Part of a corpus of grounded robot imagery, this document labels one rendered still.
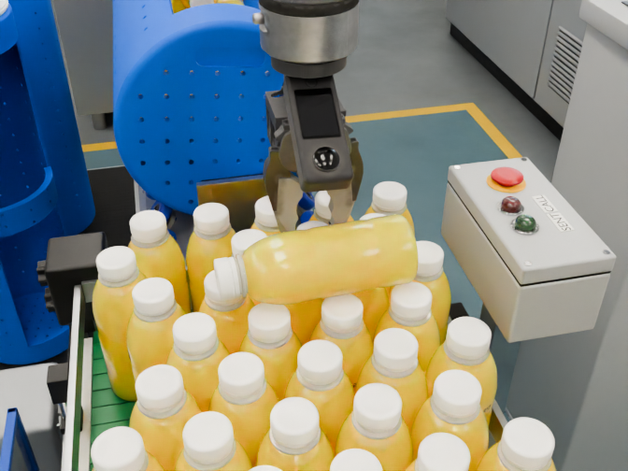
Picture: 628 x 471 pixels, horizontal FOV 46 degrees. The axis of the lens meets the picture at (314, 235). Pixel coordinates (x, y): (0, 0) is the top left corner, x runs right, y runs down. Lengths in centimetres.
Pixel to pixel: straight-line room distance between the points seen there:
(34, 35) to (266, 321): 160
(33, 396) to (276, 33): 54
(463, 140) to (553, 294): 250
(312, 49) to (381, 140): 255
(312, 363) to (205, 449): 12
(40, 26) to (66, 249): 131
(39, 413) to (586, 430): 122
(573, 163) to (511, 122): 189
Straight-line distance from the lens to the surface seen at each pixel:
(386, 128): 329
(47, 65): 221
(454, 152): 315
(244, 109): 95
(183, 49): 91
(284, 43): 66
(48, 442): 95
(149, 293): 72
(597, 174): 150
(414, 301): 70
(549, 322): 80
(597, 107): 148
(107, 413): 87
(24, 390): 98
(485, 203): 82
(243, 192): 94
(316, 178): 64
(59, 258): 93
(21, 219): 179
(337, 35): 66
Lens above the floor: 154
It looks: 36 degrees down
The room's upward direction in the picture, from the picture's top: straight up
